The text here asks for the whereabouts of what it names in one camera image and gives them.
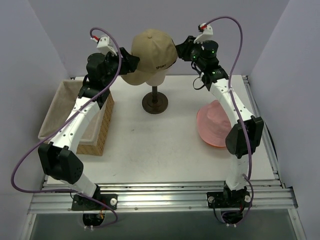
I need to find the beige cap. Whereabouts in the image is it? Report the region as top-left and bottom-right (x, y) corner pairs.
(121, 28), (178, 86)

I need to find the pink cap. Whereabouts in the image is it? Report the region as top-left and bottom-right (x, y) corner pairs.
(196, 100), (232, 143)

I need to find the orange cap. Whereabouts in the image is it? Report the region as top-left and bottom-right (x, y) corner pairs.
(204, 141), (226, 148)

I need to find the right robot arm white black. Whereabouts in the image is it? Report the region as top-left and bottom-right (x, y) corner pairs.
(175, 35), (264, 207)

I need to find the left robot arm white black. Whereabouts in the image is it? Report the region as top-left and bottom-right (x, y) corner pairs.
(38, 47), (140, 210)

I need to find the cream mannequin head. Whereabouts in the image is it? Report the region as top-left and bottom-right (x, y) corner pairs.
(146, 70), (167, 87)

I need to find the dark wooden mannequin stand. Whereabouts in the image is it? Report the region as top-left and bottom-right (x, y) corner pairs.
(142, 86), (169, 115)

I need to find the wicker basket with liner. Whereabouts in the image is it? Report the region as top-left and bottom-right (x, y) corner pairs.
(38, 80), (115, 156)

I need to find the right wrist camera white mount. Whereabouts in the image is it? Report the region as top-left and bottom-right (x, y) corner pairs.
(193, 23), (213, 44)

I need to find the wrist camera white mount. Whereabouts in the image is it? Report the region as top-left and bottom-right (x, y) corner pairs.
(90, 35), (117, 56)
(193, 23), (213, 44)

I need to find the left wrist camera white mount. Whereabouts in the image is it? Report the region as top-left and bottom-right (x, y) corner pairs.
(90, 35), (117, 56)

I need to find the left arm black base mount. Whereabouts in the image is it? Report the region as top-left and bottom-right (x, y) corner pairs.
(71, 193), (118, 211)

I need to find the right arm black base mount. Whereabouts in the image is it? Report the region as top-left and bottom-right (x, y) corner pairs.
(206, 186), (251, 210)

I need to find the aluminium rail frame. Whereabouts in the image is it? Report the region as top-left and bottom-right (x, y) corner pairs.
(22, 75), (306, 240)

